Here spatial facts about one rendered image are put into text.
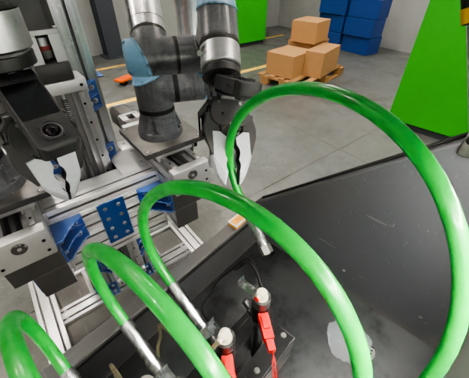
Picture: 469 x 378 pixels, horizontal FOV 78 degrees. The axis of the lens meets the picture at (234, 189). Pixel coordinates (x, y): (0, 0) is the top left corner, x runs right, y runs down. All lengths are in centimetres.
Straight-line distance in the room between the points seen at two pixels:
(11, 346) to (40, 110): 24
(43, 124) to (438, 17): 338
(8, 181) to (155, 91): 46
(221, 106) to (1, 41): 29
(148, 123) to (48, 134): 64
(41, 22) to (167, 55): 38
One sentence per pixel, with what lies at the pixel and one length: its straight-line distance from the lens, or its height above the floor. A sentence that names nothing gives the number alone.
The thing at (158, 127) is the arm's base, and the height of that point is 109.
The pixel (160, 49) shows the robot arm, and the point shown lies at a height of 137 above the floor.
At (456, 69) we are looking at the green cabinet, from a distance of 353.
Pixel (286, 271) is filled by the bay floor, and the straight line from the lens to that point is 85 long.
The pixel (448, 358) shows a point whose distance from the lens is 34.
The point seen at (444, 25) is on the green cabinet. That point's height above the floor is 103.
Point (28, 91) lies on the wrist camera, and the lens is 42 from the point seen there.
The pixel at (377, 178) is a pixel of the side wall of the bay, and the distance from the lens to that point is 62.
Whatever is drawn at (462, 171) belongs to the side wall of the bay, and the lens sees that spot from 57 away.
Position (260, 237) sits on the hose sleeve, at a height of 115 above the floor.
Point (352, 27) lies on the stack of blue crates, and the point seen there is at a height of 44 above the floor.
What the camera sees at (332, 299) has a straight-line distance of 21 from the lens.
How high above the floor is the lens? 152
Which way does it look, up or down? 39 degrees down
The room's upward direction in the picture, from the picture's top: straight up
